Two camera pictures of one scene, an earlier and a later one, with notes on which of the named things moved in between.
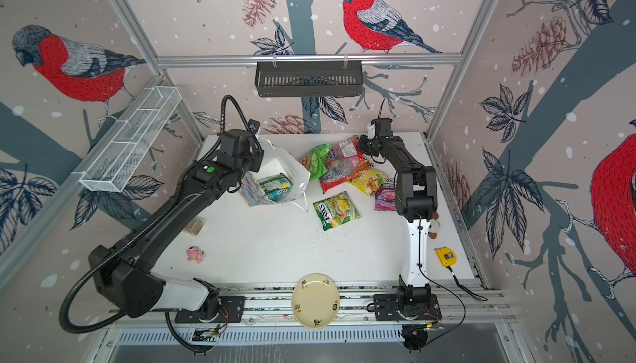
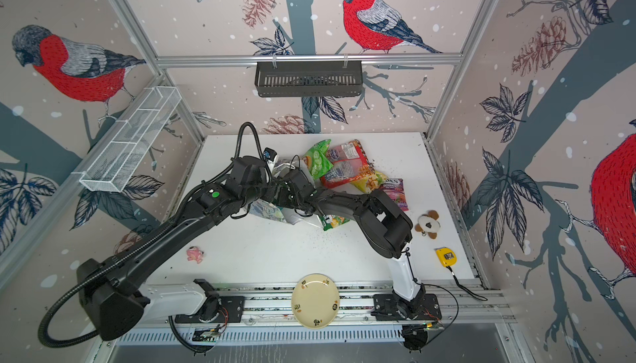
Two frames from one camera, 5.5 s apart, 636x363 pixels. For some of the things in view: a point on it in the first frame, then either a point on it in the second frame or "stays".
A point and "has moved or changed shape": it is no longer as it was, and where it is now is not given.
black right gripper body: (370, 144) → (290, 197)
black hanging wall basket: (277, 78) stays
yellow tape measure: (446, 256) stays
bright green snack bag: (315, 162) stays
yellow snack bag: (369, 181) stays
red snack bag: (344, 162) stays
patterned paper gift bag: (276, 162) has moved or changed shape
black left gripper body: (254, 162) → (264, 190)
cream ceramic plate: (315, 301) stays
